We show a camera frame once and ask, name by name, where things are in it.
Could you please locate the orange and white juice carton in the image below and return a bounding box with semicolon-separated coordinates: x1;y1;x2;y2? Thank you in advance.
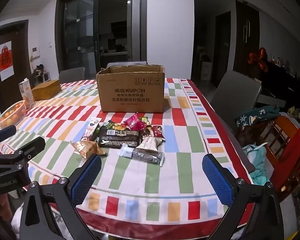
18;77;36;109

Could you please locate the dark sliding glass door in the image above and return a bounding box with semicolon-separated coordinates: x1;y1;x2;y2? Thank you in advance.
55;0;148;80

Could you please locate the dark sideboard cabinet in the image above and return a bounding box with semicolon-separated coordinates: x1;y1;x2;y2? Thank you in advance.
259;60;300;110

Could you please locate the green patterned sweater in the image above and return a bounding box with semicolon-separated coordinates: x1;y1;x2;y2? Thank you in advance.
234;106;280;129

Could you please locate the beige snack packet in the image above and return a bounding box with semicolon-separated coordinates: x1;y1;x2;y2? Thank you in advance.
135;136;164;150

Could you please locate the red snack packet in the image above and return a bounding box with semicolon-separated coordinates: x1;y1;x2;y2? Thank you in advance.
151;125;165;138

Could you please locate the white low shelf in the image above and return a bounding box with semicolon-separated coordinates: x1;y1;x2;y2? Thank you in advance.
31;64;52;83

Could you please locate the pile of oranges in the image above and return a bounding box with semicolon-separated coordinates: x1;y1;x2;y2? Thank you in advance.
0;101;24;127

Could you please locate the colourful striped tablecloth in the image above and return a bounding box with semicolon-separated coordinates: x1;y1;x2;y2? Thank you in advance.
0;77;257;230

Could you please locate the white plastic basket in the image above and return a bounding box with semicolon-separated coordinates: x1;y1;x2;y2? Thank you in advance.
0;100;27;128

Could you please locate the white paper bag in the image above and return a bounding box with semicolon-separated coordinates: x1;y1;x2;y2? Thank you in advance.
201;60;213;81

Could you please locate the red wooden chair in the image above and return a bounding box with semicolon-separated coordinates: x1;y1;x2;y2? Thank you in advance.
236;115;300;198

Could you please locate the brown cardboard box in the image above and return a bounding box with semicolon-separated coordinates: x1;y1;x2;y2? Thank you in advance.
96;64;165;113

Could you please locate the silver refrigerator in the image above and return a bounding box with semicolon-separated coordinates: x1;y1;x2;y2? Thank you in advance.
126;0;140;60

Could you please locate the dark wardrobe door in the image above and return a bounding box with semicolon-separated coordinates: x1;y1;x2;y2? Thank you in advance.
234;0;260;75

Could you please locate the person's left forearm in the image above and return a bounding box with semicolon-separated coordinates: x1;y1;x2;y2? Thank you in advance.
0;191;14;227

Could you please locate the woven wicker box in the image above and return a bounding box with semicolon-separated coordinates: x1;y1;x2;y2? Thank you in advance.
31;79;63;101

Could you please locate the orange brown snack packet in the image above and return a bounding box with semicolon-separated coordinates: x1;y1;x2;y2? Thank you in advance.
70;140;107;159

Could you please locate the large dark snack packet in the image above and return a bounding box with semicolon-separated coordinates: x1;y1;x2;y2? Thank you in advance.
96;127;143;148

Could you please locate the pink candy packet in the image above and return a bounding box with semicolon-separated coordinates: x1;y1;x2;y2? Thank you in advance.
124;113;147;132

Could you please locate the dark wooden door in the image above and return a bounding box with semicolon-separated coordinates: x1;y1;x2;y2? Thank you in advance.
0;20;32;113

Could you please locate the red and white door poster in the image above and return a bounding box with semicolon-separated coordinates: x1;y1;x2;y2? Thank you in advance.
0;41;14;82

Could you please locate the white slim snack packet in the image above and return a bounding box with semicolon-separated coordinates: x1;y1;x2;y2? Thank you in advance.
80;118;102;142

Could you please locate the clear wrapped snack bar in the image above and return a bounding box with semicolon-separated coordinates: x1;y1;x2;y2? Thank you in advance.
119;144;165;167

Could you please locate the teal cloth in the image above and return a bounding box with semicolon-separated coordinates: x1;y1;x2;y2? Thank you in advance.
242;144;270;184

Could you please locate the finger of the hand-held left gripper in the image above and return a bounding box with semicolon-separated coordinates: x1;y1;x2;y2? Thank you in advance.
0;136;46;160
0;125;17;145

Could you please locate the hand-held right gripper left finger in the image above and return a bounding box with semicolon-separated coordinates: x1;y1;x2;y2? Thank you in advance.
19;153;103;240

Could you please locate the red foil balloon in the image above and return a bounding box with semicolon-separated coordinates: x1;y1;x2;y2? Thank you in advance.
248;47;269;72

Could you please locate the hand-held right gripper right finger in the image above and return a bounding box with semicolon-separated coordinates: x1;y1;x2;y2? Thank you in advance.
202;154;285;240

